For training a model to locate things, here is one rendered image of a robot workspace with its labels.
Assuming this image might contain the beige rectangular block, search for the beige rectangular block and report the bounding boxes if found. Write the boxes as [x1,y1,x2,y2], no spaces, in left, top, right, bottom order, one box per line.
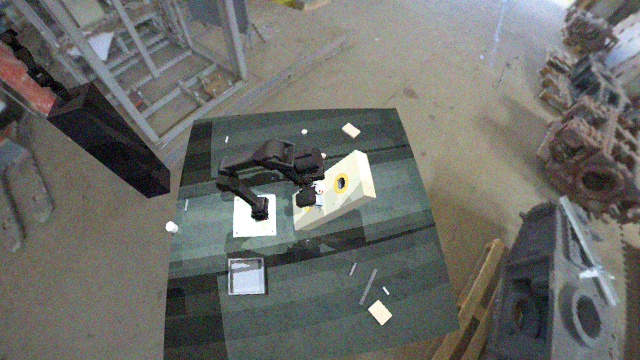
[368,300,392,325]
[342,123,361,139]

